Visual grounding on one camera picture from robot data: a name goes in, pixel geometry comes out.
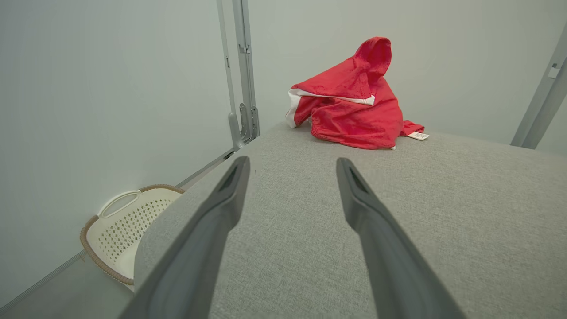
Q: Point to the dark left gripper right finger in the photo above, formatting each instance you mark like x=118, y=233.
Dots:
x=390, y=257

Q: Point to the slanted grey metal post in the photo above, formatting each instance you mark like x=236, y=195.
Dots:
x=542, y=106

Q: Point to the thin grey metal rail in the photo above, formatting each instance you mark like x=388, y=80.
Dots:
x=228, y=75

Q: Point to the grey metal post with bracket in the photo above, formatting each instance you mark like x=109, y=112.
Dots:
x=246, y=75

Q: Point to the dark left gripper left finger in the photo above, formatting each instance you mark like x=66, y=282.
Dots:
x=208, y=230

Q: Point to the red shorts with white trim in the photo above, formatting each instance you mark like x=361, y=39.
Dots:
x=354, y=115

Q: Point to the white plastic laundry basket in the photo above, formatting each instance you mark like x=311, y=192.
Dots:
x=128, y=230

